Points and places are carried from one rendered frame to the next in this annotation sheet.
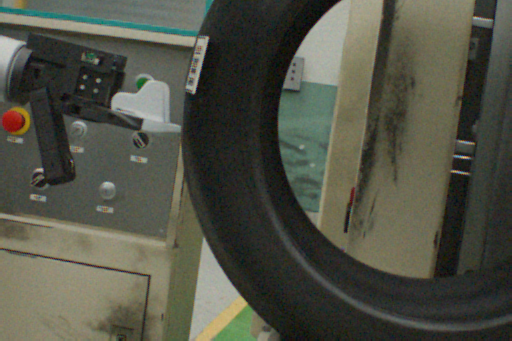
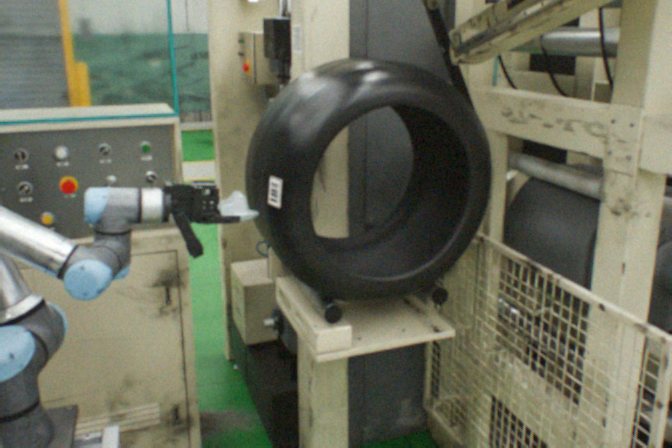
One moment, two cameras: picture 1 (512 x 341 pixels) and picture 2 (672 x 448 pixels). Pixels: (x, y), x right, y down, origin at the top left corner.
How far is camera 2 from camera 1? 63 cm
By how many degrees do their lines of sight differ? 28
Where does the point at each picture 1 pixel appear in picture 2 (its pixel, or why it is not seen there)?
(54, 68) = (183, 200)
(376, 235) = (320, 217)
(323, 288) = (350, 275)
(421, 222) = (339, 206)
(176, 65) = (162, 133)
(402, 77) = not seen: hidden behind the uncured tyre
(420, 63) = not seen: hidden behind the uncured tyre
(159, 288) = (183, 254)
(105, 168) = not seen: hidden behind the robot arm
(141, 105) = (236, 208)
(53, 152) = (194, 243)
